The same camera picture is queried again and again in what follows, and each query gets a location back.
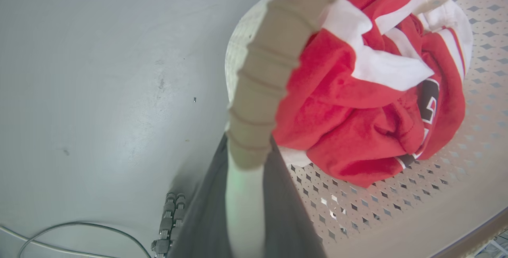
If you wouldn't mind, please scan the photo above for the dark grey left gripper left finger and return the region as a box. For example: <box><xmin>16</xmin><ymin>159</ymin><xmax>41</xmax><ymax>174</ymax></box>
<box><xmin>169</xmin><ymin>133</ymin><xmax>235</xmax><ymax>258</ymax></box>

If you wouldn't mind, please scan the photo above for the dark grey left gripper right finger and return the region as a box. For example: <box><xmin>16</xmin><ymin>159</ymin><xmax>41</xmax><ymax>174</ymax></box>
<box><xmin>263</xmin><ymin>138</ymin><xmax>327</xmax><ymax>258</ymax></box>

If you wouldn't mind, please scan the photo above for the beige perforated plastic laundry basket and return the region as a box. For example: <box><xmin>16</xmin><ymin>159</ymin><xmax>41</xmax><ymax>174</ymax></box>
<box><xmin>223</xmin><ymin>0</ymin><xmax>508</xmax><ymax>258</ymax></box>

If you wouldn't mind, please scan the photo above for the red and white garment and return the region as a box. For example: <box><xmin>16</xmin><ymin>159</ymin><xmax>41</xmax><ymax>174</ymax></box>
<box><xmin>272</xmin><ymin>0</ymin><xmax>475</xmax><ymax>189</ymax></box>

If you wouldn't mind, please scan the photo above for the grey cable connector chain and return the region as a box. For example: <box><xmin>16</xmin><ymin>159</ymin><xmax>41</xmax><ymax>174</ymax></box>
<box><xmin>150</xmin><ymin>192</ymin><xmax>187</xmax><ymax>258</ymax></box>

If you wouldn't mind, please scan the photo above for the thin grey cable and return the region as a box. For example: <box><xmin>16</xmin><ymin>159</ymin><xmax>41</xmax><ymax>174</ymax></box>
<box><xmin>17</xmin><ymin>221</ymin><xmax>153</xmax><ymax>258</ymax></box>
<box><xmin>0</xmin><ymin>225</ymin><xmax>114</xmax><ymax>258</ymax></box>

